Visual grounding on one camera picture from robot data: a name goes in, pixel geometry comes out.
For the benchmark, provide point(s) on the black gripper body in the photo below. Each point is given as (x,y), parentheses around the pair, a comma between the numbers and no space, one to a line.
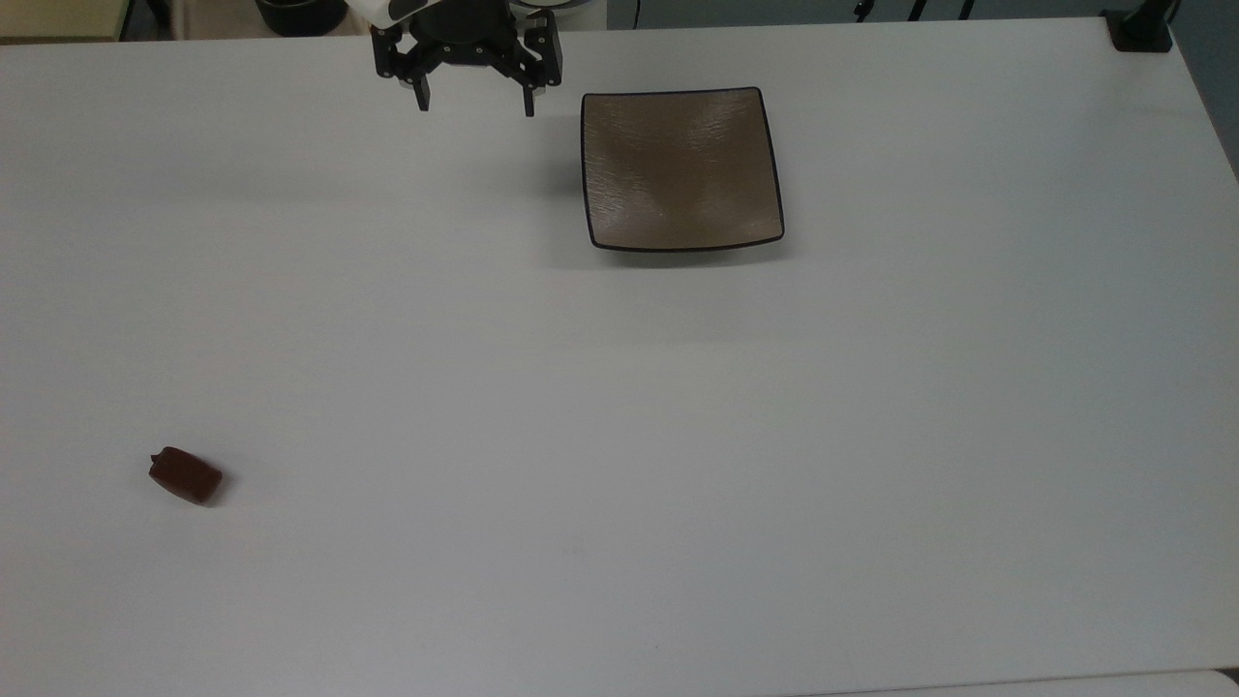
(465,34)

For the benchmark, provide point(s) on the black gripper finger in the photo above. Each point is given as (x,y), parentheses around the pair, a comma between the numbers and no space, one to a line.
(399,58)
(542,58)

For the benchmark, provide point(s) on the small reddish-brown food item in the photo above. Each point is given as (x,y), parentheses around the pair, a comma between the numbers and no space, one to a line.
(186,474)

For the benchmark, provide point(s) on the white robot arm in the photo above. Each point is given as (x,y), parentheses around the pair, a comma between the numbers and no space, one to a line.
(379,9)

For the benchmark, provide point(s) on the black round bin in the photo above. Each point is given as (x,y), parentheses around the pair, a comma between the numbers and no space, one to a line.
(300,14)

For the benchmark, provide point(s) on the square brown ceramic plate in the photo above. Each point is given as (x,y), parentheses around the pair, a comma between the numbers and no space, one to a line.
(679,169)

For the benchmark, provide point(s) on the beige furniture piece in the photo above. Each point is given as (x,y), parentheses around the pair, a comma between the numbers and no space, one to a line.
(58,17)

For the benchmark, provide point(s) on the black table clamp mount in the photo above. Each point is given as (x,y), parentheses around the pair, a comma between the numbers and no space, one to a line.
(1140,29)

